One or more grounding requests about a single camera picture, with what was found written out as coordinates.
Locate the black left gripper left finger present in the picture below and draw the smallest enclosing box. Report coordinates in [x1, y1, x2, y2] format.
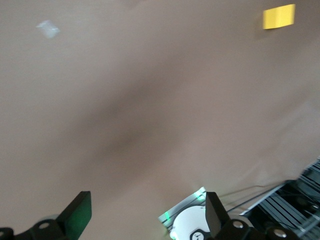
[0, 190, 93, 240]

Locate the black left arm base cable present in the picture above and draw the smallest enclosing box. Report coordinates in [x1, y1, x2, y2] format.
[219, 183, 288, 213]

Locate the clear tape patch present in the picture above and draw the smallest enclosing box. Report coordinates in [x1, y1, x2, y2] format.
[36, 19, 61, 39]

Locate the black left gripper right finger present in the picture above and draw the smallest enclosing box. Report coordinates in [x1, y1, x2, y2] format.
[205, 191, 304, 240]

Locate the aluminium table frame rail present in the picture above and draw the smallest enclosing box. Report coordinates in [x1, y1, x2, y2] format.
[239, 156, 320, 237]

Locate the yellow wooden block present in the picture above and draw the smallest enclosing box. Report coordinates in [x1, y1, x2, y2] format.
[262, 3, 296, 30]

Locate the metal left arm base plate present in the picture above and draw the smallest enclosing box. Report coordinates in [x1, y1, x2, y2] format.
[158, 186, 208, 240]

